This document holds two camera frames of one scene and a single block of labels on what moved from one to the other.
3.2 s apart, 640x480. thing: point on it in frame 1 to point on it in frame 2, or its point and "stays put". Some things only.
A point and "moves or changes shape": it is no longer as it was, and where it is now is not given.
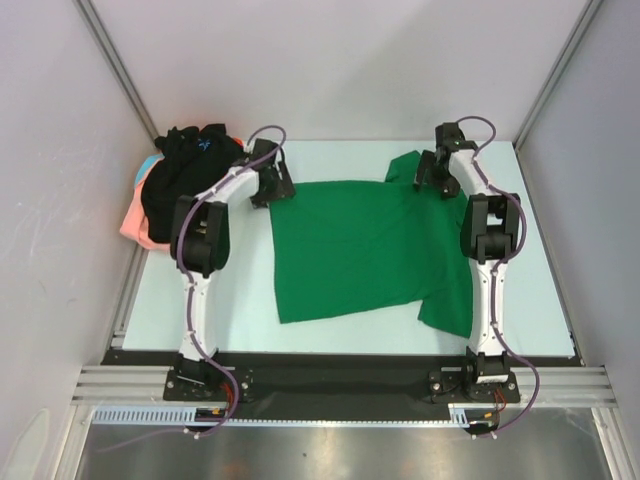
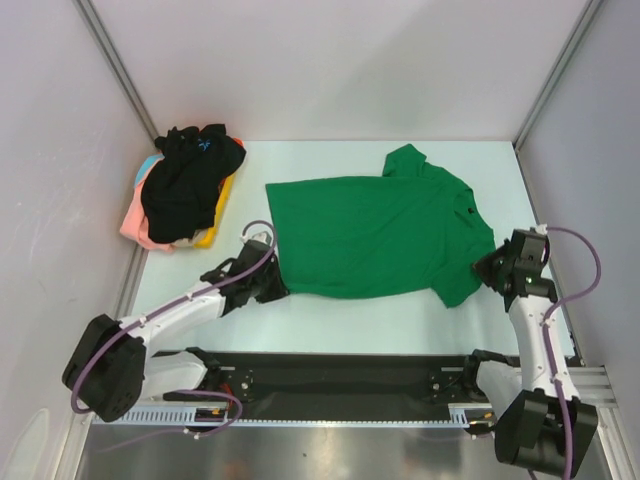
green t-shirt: x=352 y=246 moves or changes shape
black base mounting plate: x=277 y=385 stays put
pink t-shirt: x=136 y=224 stays put
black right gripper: x=435 y=175 to x=498 y=270
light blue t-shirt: x=147 y=164 stays put
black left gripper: x=282 y=189 to x=278 y=289
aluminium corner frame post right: x=589 y=9 stays put
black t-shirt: x=188 y=161 stays put
